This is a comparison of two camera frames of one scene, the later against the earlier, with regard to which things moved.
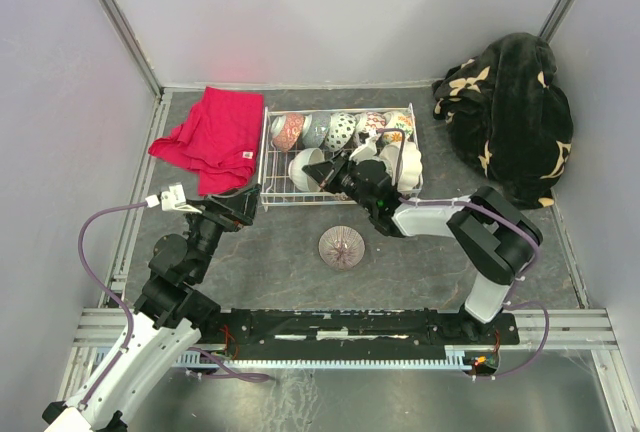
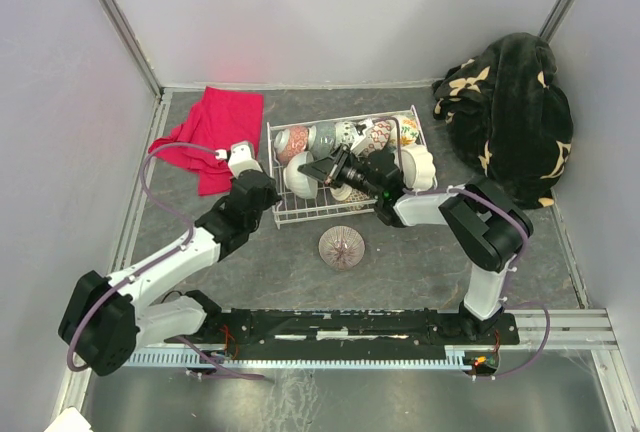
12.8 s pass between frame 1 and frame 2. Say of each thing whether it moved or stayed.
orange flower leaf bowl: moved
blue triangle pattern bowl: moved
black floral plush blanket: stayed
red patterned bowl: moved
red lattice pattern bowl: moved
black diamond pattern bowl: moved
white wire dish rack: moved
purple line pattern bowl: stayed
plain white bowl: moved
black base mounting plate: stayed
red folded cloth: stayed
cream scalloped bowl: moved
